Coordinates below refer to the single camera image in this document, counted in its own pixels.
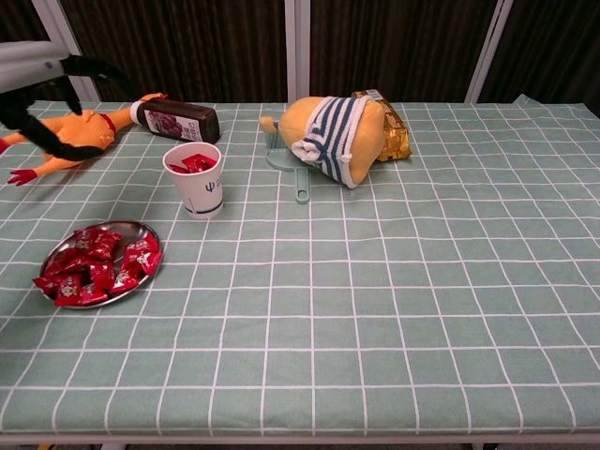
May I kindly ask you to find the yellow plush toy striped shirt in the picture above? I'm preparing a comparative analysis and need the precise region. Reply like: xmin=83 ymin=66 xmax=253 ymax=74
xmin=259 ymin=95 xmax=393 ymax=189

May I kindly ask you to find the orange rubber chicken toy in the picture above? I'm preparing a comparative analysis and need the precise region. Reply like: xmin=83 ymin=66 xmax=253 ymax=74
xmin=0 ymin=92 xmax=169 ymax=188

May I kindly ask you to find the white paper cup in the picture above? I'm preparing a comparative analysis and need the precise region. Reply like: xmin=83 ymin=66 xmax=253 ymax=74
xmin=162 ymin=142 xmax=223 ymax=220

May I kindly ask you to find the green white checked tablecloth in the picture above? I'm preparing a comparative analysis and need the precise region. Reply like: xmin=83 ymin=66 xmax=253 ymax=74
xmin=0 ymin=93 xmax=600 ymax=437

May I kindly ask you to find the dark brown curtain panel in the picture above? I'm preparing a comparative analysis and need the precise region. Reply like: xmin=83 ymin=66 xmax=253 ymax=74
xmin=308 ymin=0 xmax=498 ymax=103
xmin=0 ymin=0 xmax=83 ymax=102
xmin=51 ymin=0 xmax=288 ymax=103
xmin=478 ymin=0 xmax=600 ymax=117

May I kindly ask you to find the gold foil snack package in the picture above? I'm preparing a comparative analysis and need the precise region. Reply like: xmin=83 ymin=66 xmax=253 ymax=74
xmin=351 ymin=87 xmax=413 ymax=163

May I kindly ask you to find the mint green plastic comb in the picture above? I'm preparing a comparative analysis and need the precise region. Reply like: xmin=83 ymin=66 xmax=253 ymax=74
xmin=264 ymin=132 xmax=313 ymax=204

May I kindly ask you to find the round metal plate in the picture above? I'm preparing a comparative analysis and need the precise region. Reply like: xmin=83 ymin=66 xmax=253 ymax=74
xmin=39 ymin=218 xmax=161 ymax=310

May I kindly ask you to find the white metal frame post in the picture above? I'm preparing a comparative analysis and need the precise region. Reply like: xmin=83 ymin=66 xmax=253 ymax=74
xmin=464 ymin=0 xmax=516 ymax=103
xmin=284 ymin=0 xmax=312 ymax=102
xmin=31 ymin=0 xmax=102 ymax=102

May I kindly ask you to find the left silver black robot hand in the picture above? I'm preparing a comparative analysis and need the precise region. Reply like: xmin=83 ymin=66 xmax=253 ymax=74
xmin=0 ymin=40 xmax=136 ymax=163

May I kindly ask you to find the dark brown sauce bottle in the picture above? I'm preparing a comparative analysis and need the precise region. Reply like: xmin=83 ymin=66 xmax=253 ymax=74
xmin=129 ymin=98 xmax=221 ymax=145

